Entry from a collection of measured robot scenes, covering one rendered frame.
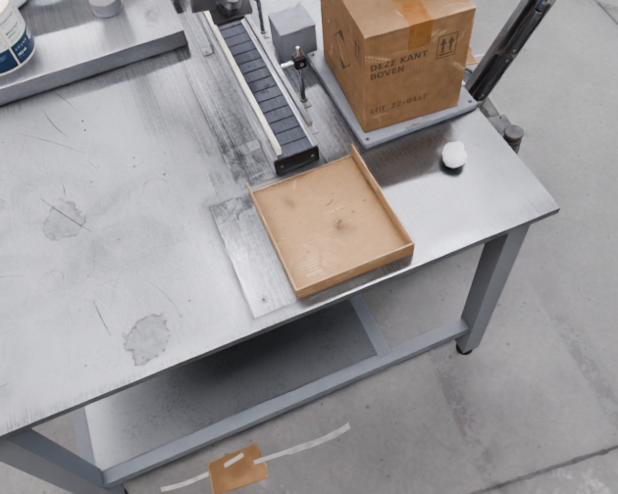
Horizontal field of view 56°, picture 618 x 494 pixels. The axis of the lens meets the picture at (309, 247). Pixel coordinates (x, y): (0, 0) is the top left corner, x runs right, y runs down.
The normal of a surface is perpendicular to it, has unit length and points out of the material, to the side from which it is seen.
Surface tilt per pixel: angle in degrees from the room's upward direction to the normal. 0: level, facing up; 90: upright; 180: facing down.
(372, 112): 90
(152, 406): 0
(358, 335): 0
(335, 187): 0
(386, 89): 90
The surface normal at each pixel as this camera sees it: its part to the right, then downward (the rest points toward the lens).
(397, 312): -0.07, -0.54
